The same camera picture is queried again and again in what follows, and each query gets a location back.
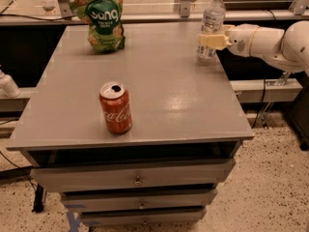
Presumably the top grey drawer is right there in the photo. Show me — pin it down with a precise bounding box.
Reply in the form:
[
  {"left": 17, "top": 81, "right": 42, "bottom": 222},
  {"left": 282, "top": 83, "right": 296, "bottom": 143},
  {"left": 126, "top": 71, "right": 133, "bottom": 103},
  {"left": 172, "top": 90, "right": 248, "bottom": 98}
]
[{"left": 31, "top": 159, "right": 235, "bottom": 192}]

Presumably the grey drawer cabinet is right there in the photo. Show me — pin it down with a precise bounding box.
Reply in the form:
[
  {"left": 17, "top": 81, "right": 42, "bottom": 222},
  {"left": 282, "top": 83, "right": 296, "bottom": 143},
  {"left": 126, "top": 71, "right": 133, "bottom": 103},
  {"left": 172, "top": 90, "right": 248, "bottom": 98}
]
[{"left": 5, "top": 21, "right": 255, "bottom": 228}]

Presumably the black cable on floor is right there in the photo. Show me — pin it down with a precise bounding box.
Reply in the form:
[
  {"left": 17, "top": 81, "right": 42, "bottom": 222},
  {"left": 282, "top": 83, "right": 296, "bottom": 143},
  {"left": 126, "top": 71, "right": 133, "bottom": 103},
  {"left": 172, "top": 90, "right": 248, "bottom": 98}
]
[{"left": 0, "top": 150, "right": 37, "bottom": 191}]

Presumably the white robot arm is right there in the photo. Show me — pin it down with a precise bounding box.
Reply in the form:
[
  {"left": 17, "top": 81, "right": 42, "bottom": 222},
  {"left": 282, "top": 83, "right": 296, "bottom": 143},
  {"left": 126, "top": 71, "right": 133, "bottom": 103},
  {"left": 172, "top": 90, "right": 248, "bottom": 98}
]
[{"left": 197, "top": 20, "right": 309, "bottom": 73}]

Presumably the green rice chip bag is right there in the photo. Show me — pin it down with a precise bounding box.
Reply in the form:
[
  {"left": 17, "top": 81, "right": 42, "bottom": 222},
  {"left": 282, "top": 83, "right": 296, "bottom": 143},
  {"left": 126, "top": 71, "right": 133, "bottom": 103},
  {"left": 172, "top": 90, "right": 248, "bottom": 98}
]
[{"left": 70, "top": 0, "right": 126, "bottom": 53}]

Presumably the clear plastic water bottle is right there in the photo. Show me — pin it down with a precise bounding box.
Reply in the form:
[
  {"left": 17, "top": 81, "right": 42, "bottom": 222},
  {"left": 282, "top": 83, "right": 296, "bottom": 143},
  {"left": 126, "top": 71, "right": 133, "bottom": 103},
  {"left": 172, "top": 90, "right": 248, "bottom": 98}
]
[{"left": 197, "top": 0, "right": 226, "bottom": 59}]

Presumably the bottom grey drawer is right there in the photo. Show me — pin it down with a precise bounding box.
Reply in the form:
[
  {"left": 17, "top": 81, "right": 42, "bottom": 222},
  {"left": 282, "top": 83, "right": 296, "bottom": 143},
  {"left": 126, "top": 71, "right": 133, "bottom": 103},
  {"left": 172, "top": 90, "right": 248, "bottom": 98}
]
[{"left": 80, "top": 207, "right": 206, "bottom": 226}]

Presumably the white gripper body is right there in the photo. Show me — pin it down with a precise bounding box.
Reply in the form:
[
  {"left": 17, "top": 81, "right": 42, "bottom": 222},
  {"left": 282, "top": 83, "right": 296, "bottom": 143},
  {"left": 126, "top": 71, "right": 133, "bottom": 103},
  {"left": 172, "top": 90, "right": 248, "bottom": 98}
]
[{"left": 228, "top": 24, "right": 259, "bottom": 57}]

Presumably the metal frame rail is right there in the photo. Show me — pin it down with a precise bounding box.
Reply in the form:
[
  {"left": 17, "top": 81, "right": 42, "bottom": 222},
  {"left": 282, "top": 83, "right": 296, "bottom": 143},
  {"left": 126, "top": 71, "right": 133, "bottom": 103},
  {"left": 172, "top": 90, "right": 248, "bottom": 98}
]
[{"left": 0, "top": 10, "right": 309, "bottom": 26}]

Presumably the white cylinder at left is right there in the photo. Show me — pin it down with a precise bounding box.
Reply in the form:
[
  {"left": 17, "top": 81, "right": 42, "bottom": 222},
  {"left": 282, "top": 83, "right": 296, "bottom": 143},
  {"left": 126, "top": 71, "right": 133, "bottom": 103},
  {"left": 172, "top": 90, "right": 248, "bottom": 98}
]
[{"left": 0, "top": 70, "right": 20, "bottom": 98}]

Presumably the grey drawer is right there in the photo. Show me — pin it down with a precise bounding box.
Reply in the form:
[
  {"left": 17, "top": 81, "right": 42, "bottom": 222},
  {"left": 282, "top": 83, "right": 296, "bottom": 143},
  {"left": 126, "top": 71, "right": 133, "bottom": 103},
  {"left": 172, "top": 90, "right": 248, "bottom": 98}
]
[
  {"left": 31, "top": 159, "right": 235, "bottom": 192},
  {"left": 61, "top": 188, "right": 217, "bottom": 213},
  {"left": 80, "top": 207, "right": 206, "bottom": 226}
]

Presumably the middle grey drawer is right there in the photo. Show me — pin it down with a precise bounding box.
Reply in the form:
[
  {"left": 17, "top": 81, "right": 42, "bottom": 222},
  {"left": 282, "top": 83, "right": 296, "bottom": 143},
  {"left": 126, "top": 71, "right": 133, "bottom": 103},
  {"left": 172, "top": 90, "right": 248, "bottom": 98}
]
[{"left": 61, "top": 188, "right": 217, "bottom": 213}]

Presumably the red cola can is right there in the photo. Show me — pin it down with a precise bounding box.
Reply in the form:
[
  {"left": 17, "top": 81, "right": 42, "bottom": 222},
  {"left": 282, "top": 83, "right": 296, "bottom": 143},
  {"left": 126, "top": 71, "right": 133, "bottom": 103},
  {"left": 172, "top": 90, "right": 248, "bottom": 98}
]
[{"left": 98, "top": 81, "right": 132, "bottom": 134}]

